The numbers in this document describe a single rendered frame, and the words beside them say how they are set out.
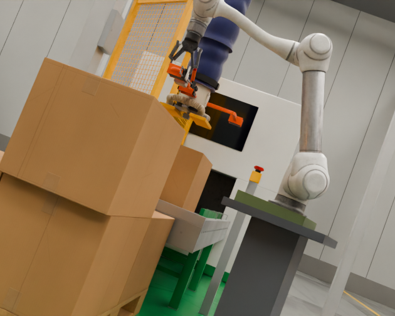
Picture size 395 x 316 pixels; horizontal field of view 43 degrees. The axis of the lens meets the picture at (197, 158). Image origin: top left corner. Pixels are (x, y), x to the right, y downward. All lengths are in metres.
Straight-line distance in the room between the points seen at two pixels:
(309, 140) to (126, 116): 1.01
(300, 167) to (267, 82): 9.80
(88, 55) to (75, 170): 2.33
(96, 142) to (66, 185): 0.16
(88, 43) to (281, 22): 8.97
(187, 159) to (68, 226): 1.38
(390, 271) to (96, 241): 10.97
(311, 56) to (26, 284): 1.51
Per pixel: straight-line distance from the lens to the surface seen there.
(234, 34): 3.11
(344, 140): 12.07
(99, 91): 1.65
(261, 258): 2.43
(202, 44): 3.07
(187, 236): 2.82
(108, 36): 3.88
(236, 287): 2.47
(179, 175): 2.91
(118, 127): 1.60
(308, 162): 2.29
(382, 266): 12.25
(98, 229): 1.63
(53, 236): 1.68
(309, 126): 2.33
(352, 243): 5.69
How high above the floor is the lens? 0.70
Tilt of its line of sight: 4 degrees up
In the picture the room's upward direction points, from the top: 21 degrees clockwise
